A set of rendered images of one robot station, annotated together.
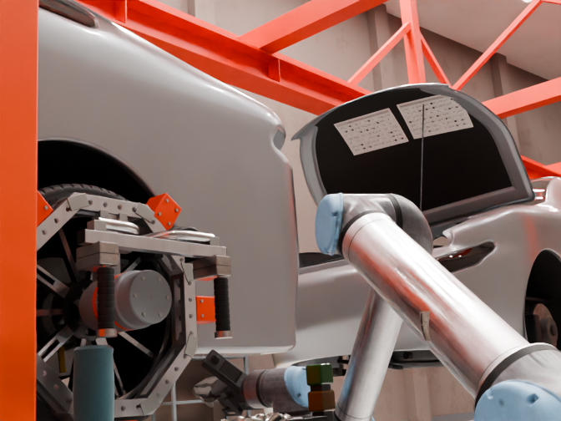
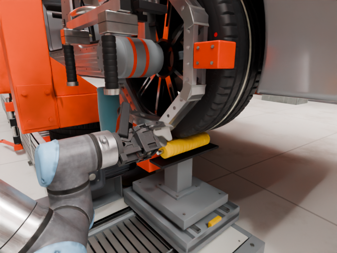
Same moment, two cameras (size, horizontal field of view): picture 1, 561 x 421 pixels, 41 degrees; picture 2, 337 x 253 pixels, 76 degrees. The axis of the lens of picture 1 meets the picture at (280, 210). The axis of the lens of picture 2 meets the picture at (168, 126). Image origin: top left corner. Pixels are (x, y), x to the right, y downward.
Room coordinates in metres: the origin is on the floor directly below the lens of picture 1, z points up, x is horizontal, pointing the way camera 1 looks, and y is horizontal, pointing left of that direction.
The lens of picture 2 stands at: (2.09, -0.40, 0.82)
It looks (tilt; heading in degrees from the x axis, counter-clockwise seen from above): 16 degrees down; 99
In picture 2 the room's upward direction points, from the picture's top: straight up
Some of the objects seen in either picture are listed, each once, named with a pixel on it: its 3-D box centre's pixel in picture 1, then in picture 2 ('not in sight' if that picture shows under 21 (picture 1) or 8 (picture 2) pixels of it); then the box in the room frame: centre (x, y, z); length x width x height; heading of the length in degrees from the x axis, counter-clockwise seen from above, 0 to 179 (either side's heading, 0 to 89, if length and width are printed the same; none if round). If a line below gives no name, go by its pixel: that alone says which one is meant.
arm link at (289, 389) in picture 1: (288, 388); (67, 159); (1.80, 0.01, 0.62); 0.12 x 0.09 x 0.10; 49
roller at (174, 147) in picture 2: not in sight; (185, 144); (2.03, 0.44, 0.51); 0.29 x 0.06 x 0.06; 49
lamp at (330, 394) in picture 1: (321, 401); not in sight; (1.50, -0.05, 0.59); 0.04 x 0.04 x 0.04; 49
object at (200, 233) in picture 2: not in sight; (177, 203); (1.99, 0.58, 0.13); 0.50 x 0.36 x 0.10; 139
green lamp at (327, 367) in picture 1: (319, 374); not in sight; (1.50, -0.05, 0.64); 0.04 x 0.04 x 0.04; 49
